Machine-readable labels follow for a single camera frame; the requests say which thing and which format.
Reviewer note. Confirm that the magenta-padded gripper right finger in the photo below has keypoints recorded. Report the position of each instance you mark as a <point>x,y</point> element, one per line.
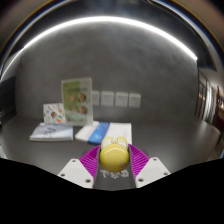
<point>151,171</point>

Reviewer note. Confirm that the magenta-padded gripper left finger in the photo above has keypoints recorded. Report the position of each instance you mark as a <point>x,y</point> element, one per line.
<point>75,173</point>

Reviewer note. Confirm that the yellow computer mouse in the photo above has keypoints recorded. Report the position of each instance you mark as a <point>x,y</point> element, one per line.
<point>114,156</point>

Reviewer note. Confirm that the black mouse pad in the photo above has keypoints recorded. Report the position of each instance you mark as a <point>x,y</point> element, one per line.
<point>115,180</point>

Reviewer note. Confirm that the white book with blue band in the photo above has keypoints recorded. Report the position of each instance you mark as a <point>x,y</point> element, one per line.
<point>96,131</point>

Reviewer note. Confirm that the grey flat magazine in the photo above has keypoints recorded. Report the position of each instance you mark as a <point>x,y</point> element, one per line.
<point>51,132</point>

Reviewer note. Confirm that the small colourful printed card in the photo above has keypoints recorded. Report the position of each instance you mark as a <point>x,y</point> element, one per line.
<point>53,113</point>

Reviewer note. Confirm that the green standing poster sheet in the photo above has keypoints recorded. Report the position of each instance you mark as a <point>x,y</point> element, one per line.
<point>76,101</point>

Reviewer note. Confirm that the white ceiling light strip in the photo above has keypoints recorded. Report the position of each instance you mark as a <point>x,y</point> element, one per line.
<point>106,18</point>

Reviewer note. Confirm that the row of white wall plates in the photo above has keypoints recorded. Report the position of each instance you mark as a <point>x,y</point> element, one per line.
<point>121,99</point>

